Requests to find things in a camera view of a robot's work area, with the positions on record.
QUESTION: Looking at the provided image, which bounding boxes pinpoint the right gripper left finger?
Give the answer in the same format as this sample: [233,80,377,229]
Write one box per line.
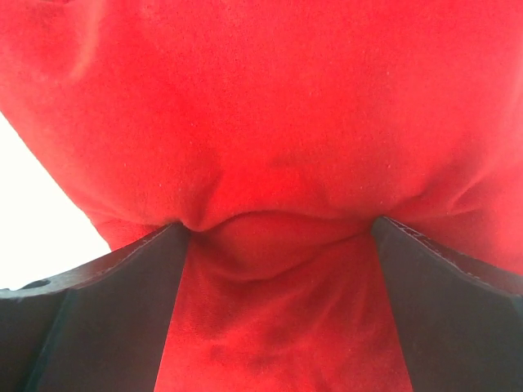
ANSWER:
[1,224,190,392]

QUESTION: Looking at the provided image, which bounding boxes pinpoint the red t shirt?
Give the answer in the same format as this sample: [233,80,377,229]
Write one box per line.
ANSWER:
[1,1,522,391]

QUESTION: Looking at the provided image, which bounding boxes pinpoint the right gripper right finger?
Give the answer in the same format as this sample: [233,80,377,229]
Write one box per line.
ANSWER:
[372,217,522,391]

